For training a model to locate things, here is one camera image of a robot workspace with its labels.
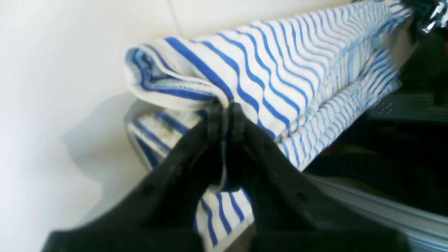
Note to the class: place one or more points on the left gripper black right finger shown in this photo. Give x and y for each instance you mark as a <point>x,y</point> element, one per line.
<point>291,213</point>

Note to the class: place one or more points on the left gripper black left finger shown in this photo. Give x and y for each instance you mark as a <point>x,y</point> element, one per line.
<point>158,215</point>

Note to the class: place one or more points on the image-right arm gripper body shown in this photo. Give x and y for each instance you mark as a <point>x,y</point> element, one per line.
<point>428,16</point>

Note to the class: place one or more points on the blue white striped T-shirt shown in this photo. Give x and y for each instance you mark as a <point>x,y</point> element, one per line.
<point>304,80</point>

